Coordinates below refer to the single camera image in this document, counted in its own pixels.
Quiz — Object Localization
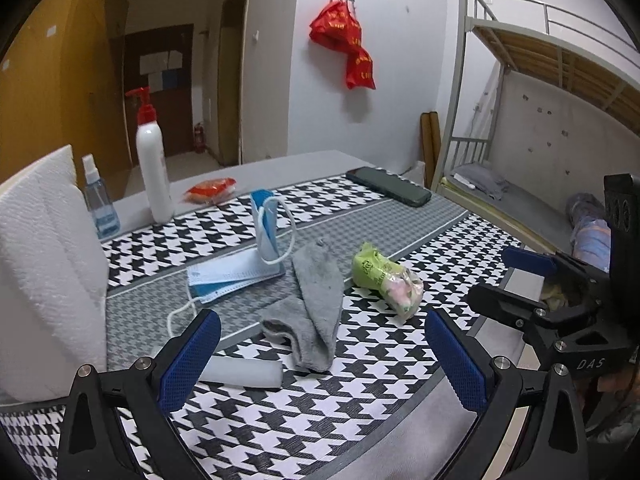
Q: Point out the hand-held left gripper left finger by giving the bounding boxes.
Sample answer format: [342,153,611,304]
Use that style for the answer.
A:
[56,308,261,480]

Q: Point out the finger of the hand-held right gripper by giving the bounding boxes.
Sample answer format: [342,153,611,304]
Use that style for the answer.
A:
[467,285,551,331]
[501,246,601,286]

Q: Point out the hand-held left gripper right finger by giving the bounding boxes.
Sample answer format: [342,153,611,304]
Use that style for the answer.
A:
[424,307,588,480]

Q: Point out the white foam sheet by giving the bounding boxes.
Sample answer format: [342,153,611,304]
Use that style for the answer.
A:
[202,355,283,390]

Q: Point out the blue face mask bundle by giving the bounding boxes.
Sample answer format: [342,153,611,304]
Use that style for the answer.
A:
[167,252,286,336]

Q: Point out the green tissue packet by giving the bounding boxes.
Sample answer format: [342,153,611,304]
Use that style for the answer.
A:
[352,241,425,318]

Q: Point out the grey cloth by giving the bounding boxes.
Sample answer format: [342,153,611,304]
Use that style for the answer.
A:
[259,238,345,373]
[452,162,511,202]

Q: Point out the white foam box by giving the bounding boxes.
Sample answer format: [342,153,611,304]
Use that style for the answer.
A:
[0,145,110,406]

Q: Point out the patterned cloth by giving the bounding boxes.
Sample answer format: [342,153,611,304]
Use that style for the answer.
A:
[565,192,611,261]

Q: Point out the grey cloth on bed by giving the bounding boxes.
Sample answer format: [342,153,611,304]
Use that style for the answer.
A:
[452,162,511,202]

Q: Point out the houndstooth tablecloth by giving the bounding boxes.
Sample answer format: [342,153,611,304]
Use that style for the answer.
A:
[0,172,531,480]

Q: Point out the leaning wooden board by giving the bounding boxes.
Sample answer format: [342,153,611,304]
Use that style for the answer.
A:
[420,111,443,188]

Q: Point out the black smartphone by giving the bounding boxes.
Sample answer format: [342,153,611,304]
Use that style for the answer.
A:
[346,166,432,208]

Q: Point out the red snack packet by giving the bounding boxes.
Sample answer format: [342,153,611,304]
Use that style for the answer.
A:
[186,177,237,204]

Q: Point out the blue spray bottle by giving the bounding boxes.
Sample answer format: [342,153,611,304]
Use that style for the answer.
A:
[81,155,121,240]

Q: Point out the white pump bottle red cap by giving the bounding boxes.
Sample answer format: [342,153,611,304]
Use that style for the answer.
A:
[125,86,175,224]

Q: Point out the metal bunk bed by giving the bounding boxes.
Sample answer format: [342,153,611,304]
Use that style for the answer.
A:
[430,0,640,261]

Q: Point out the grey cloth covered table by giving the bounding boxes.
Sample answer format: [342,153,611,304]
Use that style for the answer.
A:
[0,149,551,480]

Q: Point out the dark brown door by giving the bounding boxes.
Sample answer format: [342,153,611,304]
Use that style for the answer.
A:
[122,22,196,166]

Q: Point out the red plastic bag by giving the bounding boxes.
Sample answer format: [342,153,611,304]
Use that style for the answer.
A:
[309,0,363,53]
[345,45,377,91]

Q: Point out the wooden side door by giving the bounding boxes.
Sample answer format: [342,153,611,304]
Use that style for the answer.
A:
[217,0,252,166]

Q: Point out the wooden wardrobe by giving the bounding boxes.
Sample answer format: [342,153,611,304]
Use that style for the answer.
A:
[0,0,131,196]

